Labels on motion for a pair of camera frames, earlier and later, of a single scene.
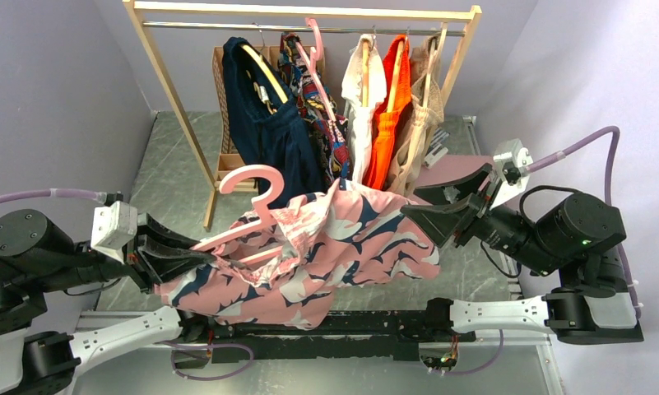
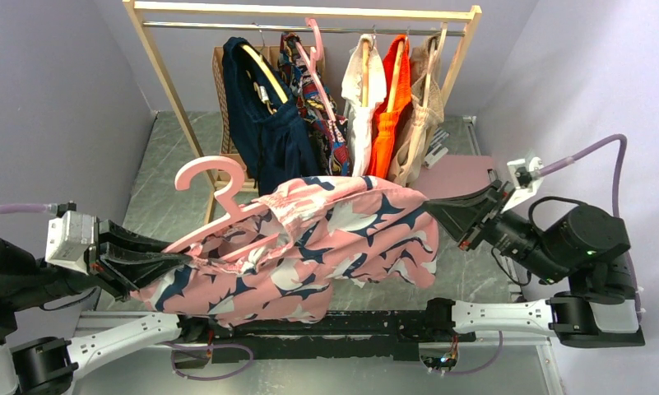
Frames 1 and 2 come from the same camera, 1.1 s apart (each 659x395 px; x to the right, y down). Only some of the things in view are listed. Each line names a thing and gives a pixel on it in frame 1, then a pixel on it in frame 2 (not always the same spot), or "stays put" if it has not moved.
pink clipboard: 452,168 stays put
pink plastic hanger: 264,206 to 226,197
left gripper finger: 153,228 to 110,231
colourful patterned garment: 328,139 stays put
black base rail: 348,336 stays put
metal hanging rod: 303,28 stays put
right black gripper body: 501,227 stays put
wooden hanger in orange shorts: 396,76 stays put
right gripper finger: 468,184 to 461,216
